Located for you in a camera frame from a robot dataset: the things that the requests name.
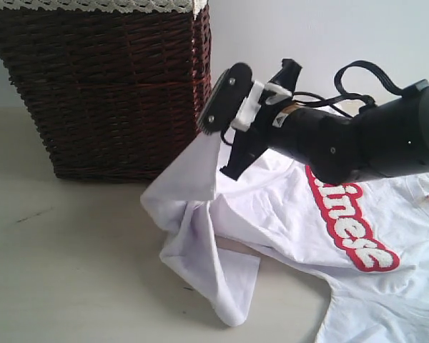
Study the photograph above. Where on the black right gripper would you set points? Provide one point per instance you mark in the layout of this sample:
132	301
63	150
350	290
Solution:
280	125

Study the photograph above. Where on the white t-shirt red print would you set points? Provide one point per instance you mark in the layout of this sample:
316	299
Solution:
368	241

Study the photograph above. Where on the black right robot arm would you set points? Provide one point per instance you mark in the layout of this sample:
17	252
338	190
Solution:
347	138

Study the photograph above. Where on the dark brown wicker basket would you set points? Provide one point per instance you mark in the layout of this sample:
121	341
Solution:
114	97

